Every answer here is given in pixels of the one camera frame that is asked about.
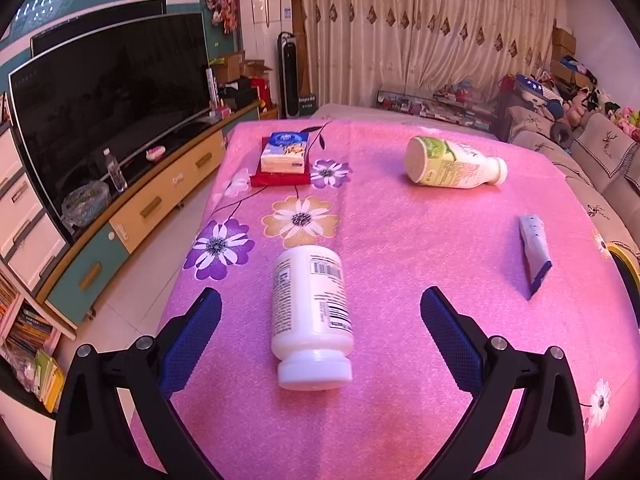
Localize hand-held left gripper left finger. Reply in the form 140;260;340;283
52;287;226;480

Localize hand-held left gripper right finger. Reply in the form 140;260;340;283
417;287;587;480

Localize white pill bottle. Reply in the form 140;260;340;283
270;246;356;391

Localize yellow rimmed dark trash bin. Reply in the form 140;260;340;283
607;241;640;331

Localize pink floral tablecloth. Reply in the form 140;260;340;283
132;119;640;480

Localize teal and yellow television cabinet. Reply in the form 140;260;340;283
35;100;263;331

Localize shelf of books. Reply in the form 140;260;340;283
0;265;66;413

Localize white green label milk bottle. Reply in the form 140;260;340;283
404;135;509;190

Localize red snack packet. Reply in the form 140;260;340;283
249;157;312;188

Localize clear water bottle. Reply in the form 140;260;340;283
102;148;128;193

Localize white drawer cabinet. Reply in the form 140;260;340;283
0;120;68;293

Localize blue and yellow tissue pack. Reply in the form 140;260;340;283
259;131;309;176

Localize grey neck pillow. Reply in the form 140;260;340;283
550;122;572;150

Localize long clear display box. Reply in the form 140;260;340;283
376;90;501;128

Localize black curved television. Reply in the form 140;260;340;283
7;10;211;233

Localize beige sofa with deer covers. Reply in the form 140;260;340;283
495;105;640;261

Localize open cardboard boxes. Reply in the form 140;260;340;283
215;50;273;86

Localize black tower fan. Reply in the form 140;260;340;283
277;31;301;118

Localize pile of plush toys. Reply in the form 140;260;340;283
560;85;640;141

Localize cream patterned curtain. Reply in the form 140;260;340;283
290;0;558;108

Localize stacked brown cardboard boxes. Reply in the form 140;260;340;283
550;27;578;86

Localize white standing air conditioner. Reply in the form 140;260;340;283
237;0;293;111

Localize artificial flower wall decoration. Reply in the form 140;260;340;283
204;0;240;36

